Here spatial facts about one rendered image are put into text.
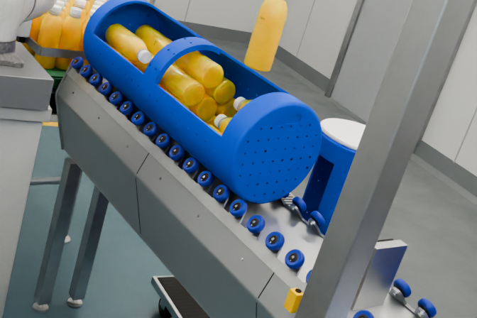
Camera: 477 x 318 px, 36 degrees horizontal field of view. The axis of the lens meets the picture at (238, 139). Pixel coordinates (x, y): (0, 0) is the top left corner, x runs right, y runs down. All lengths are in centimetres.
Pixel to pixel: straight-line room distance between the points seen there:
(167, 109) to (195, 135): 15
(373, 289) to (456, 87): 430
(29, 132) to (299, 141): 71
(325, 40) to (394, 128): 598
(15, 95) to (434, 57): 116
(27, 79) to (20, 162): 25
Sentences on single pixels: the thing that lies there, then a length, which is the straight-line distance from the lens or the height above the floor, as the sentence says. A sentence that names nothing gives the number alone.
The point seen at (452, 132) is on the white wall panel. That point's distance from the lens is 582.
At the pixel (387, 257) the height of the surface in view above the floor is 106.
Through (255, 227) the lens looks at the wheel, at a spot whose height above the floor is 96.
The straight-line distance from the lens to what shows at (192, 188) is 192.
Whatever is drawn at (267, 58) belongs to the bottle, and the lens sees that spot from 187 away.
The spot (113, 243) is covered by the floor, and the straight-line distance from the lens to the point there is 343.
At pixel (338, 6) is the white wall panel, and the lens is 700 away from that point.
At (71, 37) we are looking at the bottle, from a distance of 260.
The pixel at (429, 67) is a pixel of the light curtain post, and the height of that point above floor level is 153.
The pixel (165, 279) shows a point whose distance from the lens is 298.
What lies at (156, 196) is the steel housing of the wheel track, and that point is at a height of 83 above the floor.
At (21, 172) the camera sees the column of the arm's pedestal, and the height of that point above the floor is 80.
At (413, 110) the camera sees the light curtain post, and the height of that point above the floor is 146.
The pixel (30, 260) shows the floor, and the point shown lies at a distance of 319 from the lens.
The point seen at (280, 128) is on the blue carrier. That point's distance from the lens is 179.
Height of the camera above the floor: 171
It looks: 20 degrees down
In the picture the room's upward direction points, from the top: 17 degrees clockwise
